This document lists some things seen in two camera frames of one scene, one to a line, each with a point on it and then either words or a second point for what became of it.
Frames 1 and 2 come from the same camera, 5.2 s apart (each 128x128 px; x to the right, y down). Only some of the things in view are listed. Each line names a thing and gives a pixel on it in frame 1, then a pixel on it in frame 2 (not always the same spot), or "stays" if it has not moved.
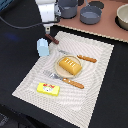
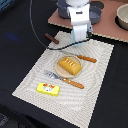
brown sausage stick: [48, 36] stays
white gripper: [47, 12] -> [81, 24]
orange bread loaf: [70, 66] stays
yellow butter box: [48, 89] stays
